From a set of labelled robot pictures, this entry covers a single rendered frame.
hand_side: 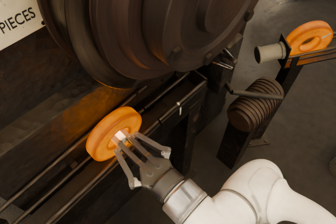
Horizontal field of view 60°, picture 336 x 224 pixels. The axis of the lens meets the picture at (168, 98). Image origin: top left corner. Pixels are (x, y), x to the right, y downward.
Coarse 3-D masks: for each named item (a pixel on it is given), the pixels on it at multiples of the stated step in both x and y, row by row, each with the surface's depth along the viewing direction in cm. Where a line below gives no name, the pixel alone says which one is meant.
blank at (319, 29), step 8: (304, 24) 93; (312, 24) 92; (320, 24) 92; (296, 32) 94; (304, 32) 93; (312, 32) 93; (320, 32) 94; (328, 32) 94; (288, 40) 97; (296, 40) 95; (304, 40) 96; (312, 40) 101; (320, 40) 97; (328, 40) 98; (296, 48) 99; (304, 48) 101; (312, 48) 100; (320, 48) 101
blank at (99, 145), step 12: (120, 108) 69; (132, 108) 72; (108, 120) 66; (120, 120) 66; (132, 120) 71; (96, 132) 65; (108, 132) 66; (132, 132) 76; (96, 144) 65; (108, 144) 73; (96, 156) 69; (108, 156) 74
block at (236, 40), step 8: (232, 40) 85; (240, 40) 87; (232, 48) 85; (216, 56) 90; (208, 64) 95; (232, 64) 94; (200, 72) 102; (208, 72) 98; (216, 72) 95; (224, 72) 94; (232, 72) 100; (208, 80) 101; (216, 80) 98; (224, 80) 98; (216, 88) 101
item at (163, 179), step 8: (160, 160) 66; (168, 160) 66; (152, 168) 65; (160, 168) 65; (168, 168) 65; (144, 176) 64; (152, 176) 64; (160, 176) 62; (168, 176) 62; (176, 176) 62; (144, 184) 63; (152, 184) 63; (160, 184) 61; (168, 184) 61; (152, 192) 63; (160, 192) 61; (168, 192) 61; (160, 200) 62
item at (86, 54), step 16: (48, 0) 40; (64, 0) 35; (80, 0) 37; (64, 16) 37; (80, 16) 38; (64, 32) 43; (80, 32) 40; (80, 48) 42; (96, 48) 44; (80, 64) 44; (96, 64) 47; (112, 80) 52; (128, 80) 56; (144, 80) 61
